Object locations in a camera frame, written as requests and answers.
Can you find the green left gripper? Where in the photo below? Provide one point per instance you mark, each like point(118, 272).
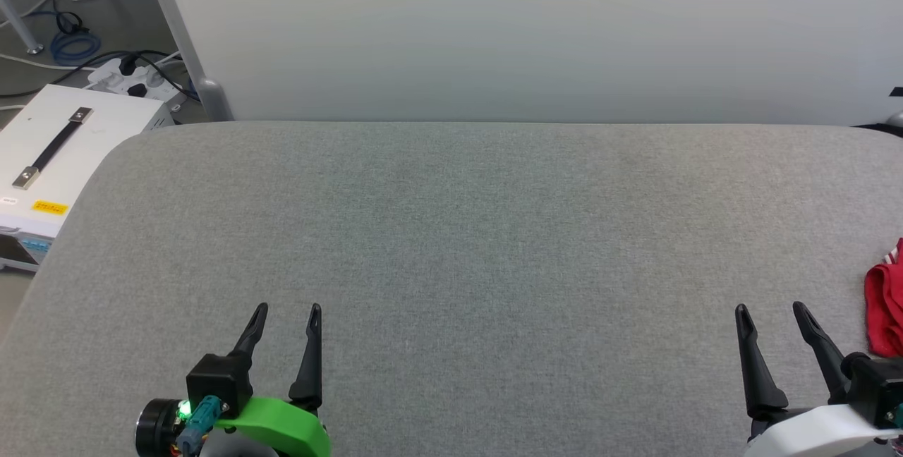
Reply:
point(289, 423)

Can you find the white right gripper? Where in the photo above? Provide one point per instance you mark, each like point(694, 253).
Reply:
point(825, 432)

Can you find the red and white garment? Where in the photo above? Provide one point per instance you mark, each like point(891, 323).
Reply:
point(885, 309)

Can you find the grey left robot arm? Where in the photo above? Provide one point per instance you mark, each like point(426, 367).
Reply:
point(236, 446)

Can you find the black cylinder with green light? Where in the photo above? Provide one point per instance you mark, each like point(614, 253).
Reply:
point(159, 425)

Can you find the grey partition foot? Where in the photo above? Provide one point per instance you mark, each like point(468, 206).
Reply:
point(890, 122)

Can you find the white table leg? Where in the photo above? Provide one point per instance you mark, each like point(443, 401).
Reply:
point(17, 20)

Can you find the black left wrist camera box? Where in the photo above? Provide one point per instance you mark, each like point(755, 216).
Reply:
point(219, 379)

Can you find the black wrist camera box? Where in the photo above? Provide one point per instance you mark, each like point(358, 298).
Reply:
point(219, 379)
point(878, 386)

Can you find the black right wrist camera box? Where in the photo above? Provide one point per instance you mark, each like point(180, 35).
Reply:
point(878, 386)

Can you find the grey partition post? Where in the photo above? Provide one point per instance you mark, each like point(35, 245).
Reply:
point(190, 41)

